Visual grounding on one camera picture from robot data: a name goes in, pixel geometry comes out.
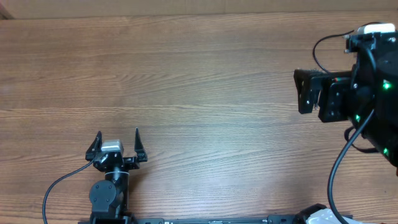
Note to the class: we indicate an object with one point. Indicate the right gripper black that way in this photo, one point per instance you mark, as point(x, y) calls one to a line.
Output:
point(326, 84)

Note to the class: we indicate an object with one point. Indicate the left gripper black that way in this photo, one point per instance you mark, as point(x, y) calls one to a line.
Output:
point(132, 163)

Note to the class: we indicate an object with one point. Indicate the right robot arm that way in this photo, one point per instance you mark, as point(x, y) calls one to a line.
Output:
point(382, 136)

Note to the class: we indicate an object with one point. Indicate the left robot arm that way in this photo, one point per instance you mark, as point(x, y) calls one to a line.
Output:
point(110, 197)

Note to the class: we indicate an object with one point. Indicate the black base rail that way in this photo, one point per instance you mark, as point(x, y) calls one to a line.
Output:
point(324, 216)

